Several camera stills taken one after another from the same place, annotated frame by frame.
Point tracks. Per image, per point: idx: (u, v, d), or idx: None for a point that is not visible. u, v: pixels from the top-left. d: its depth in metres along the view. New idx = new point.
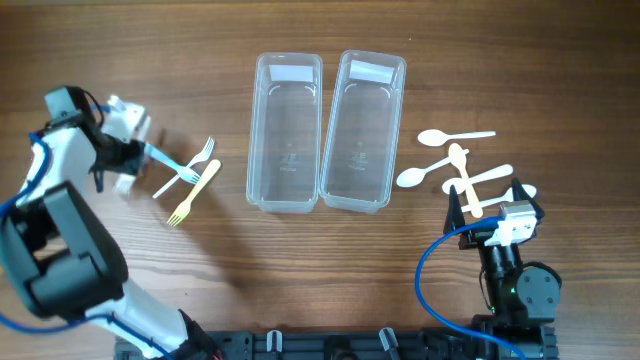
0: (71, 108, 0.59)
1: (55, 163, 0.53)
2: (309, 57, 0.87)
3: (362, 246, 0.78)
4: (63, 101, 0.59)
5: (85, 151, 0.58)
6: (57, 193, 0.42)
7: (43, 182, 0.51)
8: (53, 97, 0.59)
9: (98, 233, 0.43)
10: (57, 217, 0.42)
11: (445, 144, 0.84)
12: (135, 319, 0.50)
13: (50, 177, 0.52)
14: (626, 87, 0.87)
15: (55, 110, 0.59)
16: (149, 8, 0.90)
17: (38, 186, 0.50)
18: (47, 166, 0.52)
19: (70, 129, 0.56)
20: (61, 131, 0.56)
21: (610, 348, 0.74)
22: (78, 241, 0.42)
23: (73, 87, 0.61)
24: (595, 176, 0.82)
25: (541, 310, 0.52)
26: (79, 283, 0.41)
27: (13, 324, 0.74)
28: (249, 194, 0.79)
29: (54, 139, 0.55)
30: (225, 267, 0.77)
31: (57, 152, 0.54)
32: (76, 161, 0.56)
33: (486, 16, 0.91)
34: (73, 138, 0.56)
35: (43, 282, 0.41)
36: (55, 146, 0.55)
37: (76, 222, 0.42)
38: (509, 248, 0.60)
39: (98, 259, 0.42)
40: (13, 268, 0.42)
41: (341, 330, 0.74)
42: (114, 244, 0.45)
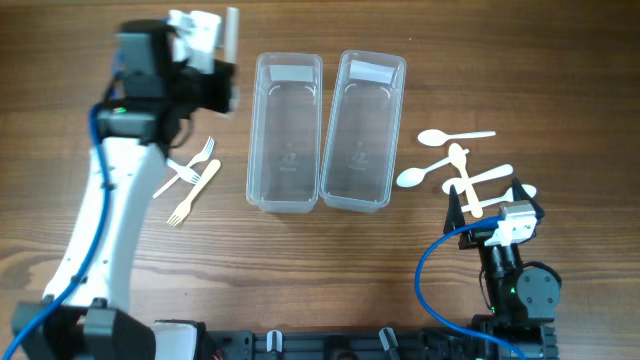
0: (150, 72, 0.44)
1: (111, 232, 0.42)
2: (309, 58, 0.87)
3: (362, 246, 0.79)
4: (138, 58, 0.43)
5: (155, 170, 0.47)
6: (100, 330, 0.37)
7: (91, 273, 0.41)
8: (128, 45, 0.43)
9: (132, 351, 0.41)
10: (93, 346, 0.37)
11: (445, 144, 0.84)
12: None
13: (100, 264, 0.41)
14: (626, 87, 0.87)
15: (129, 64, 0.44)
16: (148, 8, 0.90)
17: (85, 283, 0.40)
18: (98, 243, 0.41)
19: (143, 150, 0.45)
20: (133, 151, 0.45)
21: (609, 347, 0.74)
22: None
23: (155, 32, 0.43)
24: (595, 176, 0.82)
25: (541, 311, 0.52)
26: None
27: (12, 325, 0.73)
28: (250, 193, 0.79)
29: (124, 165, 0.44)
30: (226, 267, 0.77)
31: (121, 204, 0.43)
32: (137, 202, 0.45)
33: (486, 16, 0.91)
34: (141, 168, 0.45)
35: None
36: (120, 182, 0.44)
37: (107, 350, 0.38)
38: (509, 248, 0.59)
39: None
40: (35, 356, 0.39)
41: (341, 330, 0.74)
42: (143, 339, 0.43)
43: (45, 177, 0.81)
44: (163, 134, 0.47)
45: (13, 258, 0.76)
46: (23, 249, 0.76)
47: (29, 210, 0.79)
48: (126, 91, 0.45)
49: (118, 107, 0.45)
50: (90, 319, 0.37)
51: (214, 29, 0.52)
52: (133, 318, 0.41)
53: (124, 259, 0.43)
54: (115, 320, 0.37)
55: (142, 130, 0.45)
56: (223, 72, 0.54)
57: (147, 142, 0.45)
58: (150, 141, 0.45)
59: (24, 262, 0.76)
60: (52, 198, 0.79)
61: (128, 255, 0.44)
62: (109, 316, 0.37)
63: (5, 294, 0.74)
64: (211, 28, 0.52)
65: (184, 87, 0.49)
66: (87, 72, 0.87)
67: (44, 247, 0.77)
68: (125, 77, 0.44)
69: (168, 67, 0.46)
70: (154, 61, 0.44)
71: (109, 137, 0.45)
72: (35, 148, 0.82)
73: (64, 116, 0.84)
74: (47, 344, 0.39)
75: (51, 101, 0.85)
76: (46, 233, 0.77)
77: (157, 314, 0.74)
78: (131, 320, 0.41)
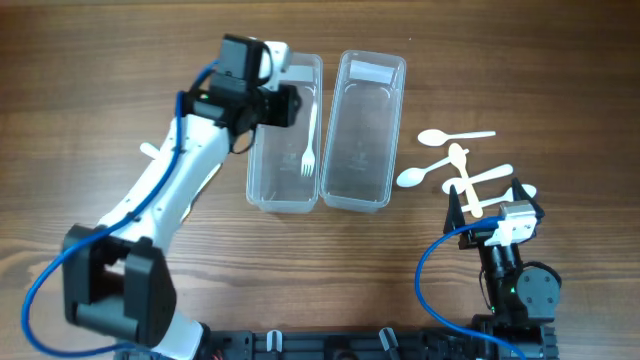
0: (239, 75, 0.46)
1: (171, 186, 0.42)
2: (309, 58, 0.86)
3: (362, 246, 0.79)
4: (235, 62, 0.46)
5: (216, 155, 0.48)
6: (142, 264, 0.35)
7: (145, 216, 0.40)
8: (230, 48, 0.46)
9: (158, 304, 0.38)
10: (127, 281, 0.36)
11: (445, 144, 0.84)
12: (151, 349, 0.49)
13: (154, 210, 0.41)
14: (626, 87, 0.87)
15: (223, 64, 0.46)
16: (149, 9, 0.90)
17: (139, 222, 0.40)
18: (159, 190, 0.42)
19: (214, 131, 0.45)
20: (207, 127, 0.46)
21: (609, 347, 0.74)
22: (133, 308, 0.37)
23: (254, 44, 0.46)
24: (595, 176, 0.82)
25: (541, 311, 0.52)
26: (117, 334, 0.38)
27: (13, 325, 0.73)
28: (250, 194, 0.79)
29: (198, 136, 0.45)
30: (226, 267, 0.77)
31: (186, 168, 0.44)
32: (196, 178, 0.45)
33: (486, 15, 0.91)
34: (211, 146, 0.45)
35: (90, 311, 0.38)
36: (190, 149, 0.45)
37: (138, 294, 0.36)
38: (509, 248, 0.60)
39: (142, 331, 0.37)
40: (68, 285, 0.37)
41: (341, 330, 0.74)
42: (168, 302, 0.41)
43: (46, 177, 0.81)
44: (233, 130, 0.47)
45: (13, 258, 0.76)
46: (23, 249, 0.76)
47: (29, 210, 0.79)
48: (212, 87, 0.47)
49: (205, 94, 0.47)
50: (136, 254, 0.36)
51: (285, 52, 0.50)
52: (169, 274, 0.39)
53: (172, 220, 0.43)
54: (157, 259, 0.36)
55: (218, 116, 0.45)
56: (290, 93, 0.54)
57: (220, 126, 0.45)
58: (223, 126, 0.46)
59: (24, 262, 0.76)
60: (52, 197, 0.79)
61: (175, 220, 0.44)
62: (153, 255, 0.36)
63: (6, 293, 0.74)
64: (280, 53, 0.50)
65: (260, 100, 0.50)
66: (87, 72, 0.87)
67: (44, 247, 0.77)
68: (218, 74, 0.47)
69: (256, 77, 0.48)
70: (247, 69, 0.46)
71: (191, 114, 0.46)
72: (35, 148, 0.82)
73: (64, 116, 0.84)
74: (86, 271, 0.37)
75: (51, 101, 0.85)
76: (47, 232, 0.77)
77: None
78: (167, 273, 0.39)
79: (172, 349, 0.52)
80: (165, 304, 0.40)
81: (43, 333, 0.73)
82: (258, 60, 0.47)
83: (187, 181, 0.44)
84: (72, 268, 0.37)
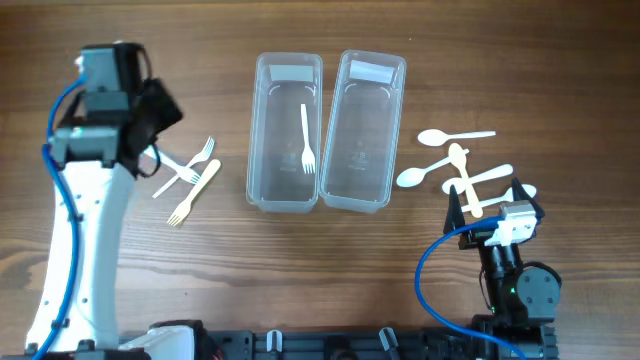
0: (115, 86, 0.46)
1: (85, 267, 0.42)
2: (309, 58, 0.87)
3: (362, 246, 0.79)
4: (104, 73, 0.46)
5: (123, 195, 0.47)
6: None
7: (72, 313, 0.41)
8: (92, 60, 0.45)
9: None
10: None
11: (445, 144, 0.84)
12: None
13: (80, 303, 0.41)
14: (625, 87, 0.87)
15: (93, 79, 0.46)
16: (148, 9, 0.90)
17: (68, 326, 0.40)
18: (73, 280, 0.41)
19: (108, 174, 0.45)
20: (97, 179, 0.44)
21: (609, 347, 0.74)
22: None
23: (119, 48, 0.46)
24: (594, 176, 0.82)
25: (541, 311, 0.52)
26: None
27: (13, 326, 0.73)
28: (249, 193, 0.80)
29: (91, 193, 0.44)
30: (225, 267, 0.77)
31: (91, 237, 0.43)
32: (109, 242, 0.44)
33: (486, 15, 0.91)
34: (109, 196, 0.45)
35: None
36: (88, 214, 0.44)
37: None
38: (509, 248, 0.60)
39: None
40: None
41: (342, 330, 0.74)
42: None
43: (46, 177, 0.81)
44: (128, 150, 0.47)
45: (13, 258, 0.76)
46: (23, 249, 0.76)
47: (28, 210, 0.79)
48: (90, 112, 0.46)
49: (77, 126, 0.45)
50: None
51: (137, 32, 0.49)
52: (132, 352, 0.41)
53: (104, 292, 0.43)
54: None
55: (107, 152, 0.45)
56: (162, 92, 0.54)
57: (109, 164, 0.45)
58: (114, 163, 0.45)
59: (24, 263, 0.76)
60: (52, 198, 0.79)
61: (109, 287, 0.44)
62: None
63: (6, 294, 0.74)
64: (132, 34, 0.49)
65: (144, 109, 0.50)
66: None
67: (44, 247, 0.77)
68: (90, 95, 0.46)
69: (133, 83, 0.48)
70: (120, 76, 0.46)
71: (70, 164, 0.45)
72: (34, 148, 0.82)
73: None
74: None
75: (51, 101, 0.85)
76: (47, 233, 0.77)
77: (158, 314, 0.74)
78: (130, 353, 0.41)
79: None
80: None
81: None
82: (127, 64, 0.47)
83: (100, 249, 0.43)
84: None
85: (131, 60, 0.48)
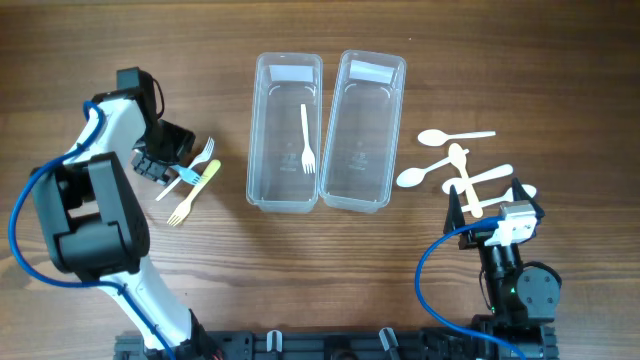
0: (136, 85, 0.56)
1: (106, 131, 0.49)
2: (309, 58, 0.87)
3: (362, 246, 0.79)
4: (130, 78, 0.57)
5: (134, 124, 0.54)
6: (101, 162, 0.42)
7: (93, 148, 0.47)
8: (123, 74, 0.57)
9: (132, 209, 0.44)
10: (96, 185, 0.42)
11: (445, 144, 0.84)
12: (143, 298, 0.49)
13: (100, 144, 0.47)
14: (625, 87, 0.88)
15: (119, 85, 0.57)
16: (148, 9, 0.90)
17: (87, 151, 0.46)
18: (96, 133, 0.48)
19: (126, 101, 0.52)
20: (118, 102, 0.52)
21: (609, 348, 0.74)
22: (110, 211, 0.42)
23: (144, 72, 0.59)
24: (595, 176, 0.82)
25: (541, 310, 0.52)
26: (104, 246, 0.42)
27: (13, 325, 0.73)
28: (250, 193, 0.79)
29: (113, 103, 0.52)
30: (226, 266, 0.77)
31: (112, 124, 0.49)
32: (124, 136, 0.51)
33: (486, 15, 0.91)
34: (128, 110, 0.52)
35: (73, 238, 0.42)
36: (110, 111, 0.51)
37: (113, 195, 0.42)
38: (509, 248, 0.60)
39: (125, 231, 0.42)
40: (47, 218, 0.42)
41: (341, 330, 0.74)
42: (142, 218, 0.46)
43: None
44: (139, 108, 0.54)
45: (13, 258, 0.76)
46: (23, 249, 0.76)
47: (29, 210, 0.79)
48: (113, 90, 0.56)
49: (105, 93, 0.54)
50: (93, 160, 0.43)
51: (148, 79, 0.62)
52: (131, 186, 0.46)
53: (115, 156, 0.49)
54: (112, 155, 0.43)
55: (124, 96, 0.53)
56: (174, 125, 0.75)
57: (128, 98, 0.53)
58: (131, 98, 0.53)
59: (24, 262, 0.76)
60: None
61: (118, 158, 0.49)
62: (111, 156, 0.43)
63: (6, 293, 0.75)
64: None
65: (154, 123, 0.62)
66: (87, 72, 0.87)
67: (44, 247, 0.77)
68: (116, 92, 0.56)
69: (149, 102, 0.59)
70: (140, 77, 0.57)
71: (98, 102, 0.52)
72: (35, 148, 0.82)
73: (65, 116, 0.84)
74: (57, 197, 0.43)
75: (51, 101, 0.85)
76: None
77: None
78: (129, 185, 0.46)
79: (168, 316, 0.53)
80: (140, 218, 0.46)
81: (42, 334, 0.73)
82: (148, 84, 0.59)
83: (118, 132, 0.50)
84: (45, 199, 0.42)
85: (150, 84, 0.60)
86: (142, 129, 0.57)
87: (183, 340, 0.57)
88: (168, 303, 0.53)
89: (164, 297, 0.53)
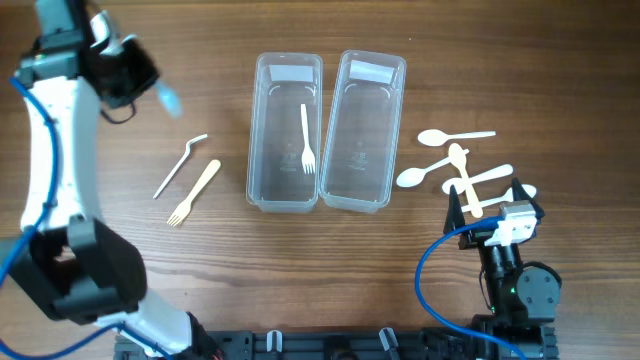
0: (70, 28, 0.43)
1: (66, 159, 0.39)
2: (309, 57, 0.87)
3: (362, 246, 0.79)
4: (58, 13, 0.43)
5: (92, 104, 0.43)
6: (83, 240, 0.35)
7: (60, 197, 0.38)
8: (46, 6, 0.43)
9: (123, 267, 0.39)
10: (81, 261, 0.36)
11: (445, 144, 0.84)
12: (146, 327, 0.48)
13: (67, 187, 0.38)
14: (625, 87, 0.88)
15: (50, 24, 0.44)
16: (148, 8, 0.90)
17: (56, 207, 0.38)
18: (56, 170, 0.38)
19: (74, 83, 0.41)
20: (64, 85, 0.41)
21: (609, 348, 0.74)
22: (104, 281, 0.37)
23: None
24: (595, 176, 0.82)
25: (541, 310, 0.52)
26: (101, 307, 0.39)
27: (12, 326, 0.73)
28: (250, 193, 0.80)
29: (57, 99, 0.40)
30: (226, 267, 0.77)
31: (68, 133, 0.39)
32: (83, 139, 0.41)
33: (486, 15, 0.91)
34: (80, 99, 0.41)
35: (66, 302, 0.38)
36: (59, 115, 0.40)
37: (104, 268, 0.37)
38: (509, 248, 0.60)
39: (126, 294, 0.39)
40: (33, 289, 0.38)
41: (341, 330, 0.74)
42: (132, 260, 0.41)
43: None
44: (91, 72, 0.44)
45: None
46: None
47: None
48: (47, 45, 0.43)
49: (39, 54, 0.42)
50: (71, 230, 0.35)
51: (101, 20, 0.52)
52: (115, 234, 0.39)
53: (89, 184, 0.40)
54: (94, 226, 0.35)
55: (70, 65, 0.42)
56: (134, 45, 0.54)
57: (75, 75, 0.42)
58: (78, 74, 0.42)
59: None
60: None
61: (91, 182, 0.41)
62: (92, 226, 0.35)
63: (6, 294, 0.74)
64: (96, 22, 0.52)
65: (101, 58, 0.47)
66: None
67: None
68: (45, 37, 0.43)
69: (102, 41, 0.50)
70: (72, 13, 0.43)
71: (38, 82, 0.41)
72: None
73: None
74: (38, 271, 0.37)
75: None
76: None
77: None
78: (114, 235, 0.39)
79: (170, 335, 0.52)
80: (130, 262, 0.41)
81: (41, 334, 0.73)
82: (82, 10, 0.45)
83: (80, 144, 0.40)
84: (24, 273, 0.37)
85: (84, 10, 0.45)
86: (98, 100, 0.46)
87: (185, 348, 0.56)
88: (170, 324, 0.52)
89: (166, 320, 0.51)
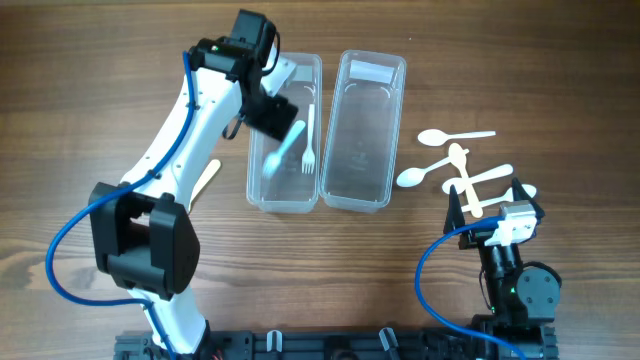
0: (253, 42, 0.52)
1: (188, 142, 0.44)
2: (309, 58, 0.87)
3: (362, 246, 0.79)
4: (249, 31, 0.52)
5: (228, 110, 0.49)
6: (169, 219, 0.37)
7: (165, 173, 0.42)
8: (246, 21, 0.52)
9: (183, 257, 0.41)
10: (154, 234, 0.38)
11: (445, 144, 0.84)
12: (166, 315, 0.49)
13: (174, 167, 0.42)
14: (626, 87, 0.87)
15: (237, 32, 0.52)
16: (149, 9, 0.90)
17: (159, 179, 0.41)
18: (177, 147, 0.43)
19: (229, 84, 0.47)
20: (220, 82, 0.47)
21: (609, 348, 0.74)
22: (161, 262, 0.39)
23: (270, 23, 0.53)
24: (595, 176, 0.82)
25: (541, 310, 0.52)
26: (143, 279, 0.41)
27: (13, 325, 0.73)
28: (250, 194, 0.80)
29: (209, 91, 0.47)
30: (226, 267, 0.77)
31: (202, 122, 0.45)
32: (209, 136, 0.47)
33: (486, 15, 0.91)
34: (224, 100, 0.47)
35: (119, 262, 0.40)
36: (205, 105, 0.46)
37: (166, 251, 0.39)
38: (509, 248, 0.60)
39: (169, 281, 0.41)
40: (98, 236, 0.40)
41: (341, 330, 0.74)
42: (192, 253, 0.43)
43: (45, 177, 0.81)
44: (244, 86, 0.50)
45: (13, 258, 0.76)
46: (23, 249, 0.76)
47: (29, 210, 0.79)
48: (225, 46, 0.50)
49: (215, 47, 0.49)
50: (159, 209, 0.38)
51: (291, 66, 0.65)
52: (193, 228, 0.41)
53: (192, 173, 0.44)
54: (180, 212, 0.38)
55: (231, 67, 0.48)
56: (285, 103, 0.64)
57: (232, 79, 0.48)
58: (236, 78, 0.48)
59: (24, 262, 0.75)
60: (52, 197, 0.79)
61: (195, 175, 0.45)
62: (176, 212, 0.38)
63: (6, 294, 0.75)
64: (288, 66, 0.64)
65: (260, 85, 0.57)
66: (87, 72, 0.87)
67: (44, 247, 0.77)
68: (232, 41, 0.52)
69: (269, 69, 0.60)
70: (258, 37, 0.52)
71: (201, 68, 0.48)
72: (34, 148, 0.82)
73: (65, 116, 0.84)
74: (113, 227, 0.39)
75: (51, 101, 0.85)
76: (47, 232, 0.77)
77: None
78: (190, 228, 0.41)
79: (181, 332, 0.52)
80: (191, 254, 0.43)
81: (42, 334, 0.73)
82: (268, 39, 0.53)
83: (205, 135, 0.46)
84: (101, 222, 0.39)
85: (271, 39, 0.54)
86: (235, 111, 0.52)
87: (189, 352, 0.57)
88: (185, 321, 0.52)
89: (184, 315, 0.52)
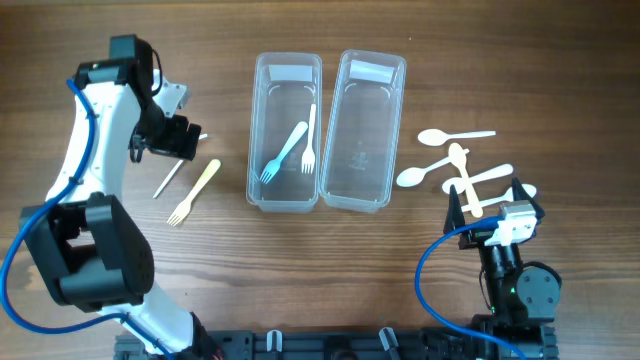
0: (131, 55, 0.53)
1: (99, 146, 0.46)
2: (309, 57, 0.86)
3: (362, 246, 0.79)
4: (125, 47, 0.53)
5: (131, 114, 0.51)
6: (102, 210, 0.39)
7: (86, 177, 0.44)
8: (119, 43, 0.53)
9: (134, 249, 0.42)
10: (94, 233, 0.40)
11: (445, 144, 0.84)
12: (148, 321, 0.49)
13: (93, 170, 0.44)
14: (626, 87, 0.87)
15: (113, 53, 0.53)
16: (149, 9, 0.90)
17: (83, 184, 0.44)
18: (89, 153, 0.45)
19: (119, 88, 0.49)
20: (110, 90, 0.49)
21: (610, 348, 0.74)
22: (114, 258, 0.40)
23: (141, 38, 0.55)
24: (596, 176, 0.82)
25: (541, 310, 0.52)
26: (103, 288, 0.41)
27: (13, 326, 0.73)
28: (250, 193, 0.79)
29: (104, 100, 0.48)
30: (225, 267, 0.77)
31: (105, 128, 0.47)
32: (119, 140, 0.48)
33: (486, 15, 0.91)
34: (120, 103, 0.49)
35: (72, 281, 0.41)
36: (102, 112, 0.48)
37: (113, 242, 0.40)
38: (509, 248, 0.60)
39: (129, 276, 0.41)
40: (43, 261, 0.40)
41: (341, 330, 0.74)
42: (142, 250, 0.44)
43: (45, 177, 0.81)
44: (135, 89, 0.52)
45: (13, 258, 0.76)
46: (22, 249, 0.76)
47: None
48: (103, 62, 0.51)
49: (95, 64, 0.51)
50: (91, 205, 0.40)
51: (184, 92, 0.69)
52: (133, 223, 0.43)
53: (113, 170, 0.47)
54: (112, 201, 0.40)
55: (117, 74, 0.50)
56: (185, 122, 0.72)
57: (122, 83, 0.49)
58: (124, 82, 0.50)
59: (24, 261, 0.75)
60: None
61: (116, 175, 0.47)
62: (109, 202, 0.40)
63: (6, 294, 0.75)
64: (180, 88, 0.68)
65: (155, 106, 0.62)
66: None
67: None
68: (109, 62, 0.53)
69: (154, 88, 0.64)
70: (135, 51, 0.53)
71: (87, 86, 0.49)
72: (34, 148, 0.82)
73: (65, 116, 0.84)
74: (53, 242, 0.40)
75: (51, 101, 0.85)
76: None
77: None
78: (130, 222, 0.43)
79: (170, 331, 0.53)
80: (141, 251, 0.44)
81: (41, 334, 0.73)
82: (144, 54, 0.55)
83: (113, 138, 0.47)
84: (39, 243, 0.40)
85: (147, 53, 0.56)
86: (139, 115, 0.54)
87: (185, 347, 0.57)
88: (171, 320, 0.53)
89: (168, 315, 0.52)
